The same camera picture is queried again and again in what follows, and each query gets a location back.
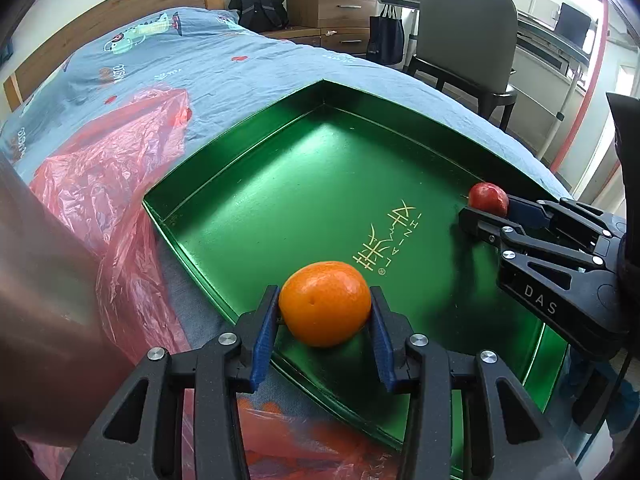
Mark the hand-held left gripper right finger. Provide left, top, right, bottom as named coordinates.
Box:
left=369, top=285, right=583, bottom=480

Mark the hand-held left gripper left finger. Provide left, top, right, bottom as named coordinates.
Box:
left=60, top=285, right=281, bottom=480

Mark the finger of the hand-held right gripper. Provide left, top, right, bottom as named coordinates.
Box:
left=458, top=206, right=621, bottom=273
left=507, top=195, right=627, bottom=251

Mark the red plum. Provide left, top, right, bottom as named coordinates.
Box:
left=468, top=182, right=510, bottom=218

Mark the orange tangerine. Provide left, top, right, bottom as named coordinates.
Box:
left=279, top=261, right=373, bottom=348

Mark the green metal tray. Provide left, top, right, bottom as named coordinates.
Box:
left=142, top=79, right=573, bottom=480

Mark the grey desk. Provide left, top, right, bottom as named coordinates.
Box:
left=360, top=0, right=601, bottom=161

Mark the grey chair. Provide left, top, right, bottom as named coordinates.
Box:
left=404, top=0, right=518, bottom=131

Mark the dark tote bag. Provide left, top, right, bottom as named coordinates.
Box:
left=367, top=5, right=405, bottom=66

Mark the person's left leg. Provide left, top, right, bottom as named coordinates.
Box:
left=0, top=152, right=136, bottom=448

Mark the pink plastic sheet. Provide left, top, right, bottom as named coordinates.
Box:
left=27, top=87, right=401, bottom=480

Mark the wooden drawer cabinet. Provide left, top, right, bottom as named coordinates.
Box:
left=260, top=0, right=383, bottom=57

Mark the blue printed blanket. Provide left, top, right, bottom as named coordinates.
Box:
left=0, top=6, right=583, bottom=421

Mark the black backpack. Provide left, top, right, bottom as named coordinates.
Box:
left=228, top=0, right=290, bottom=33

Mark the wooden headboard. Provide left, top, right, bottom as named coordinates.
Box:
left=2, top=0, right=223, bottom=111

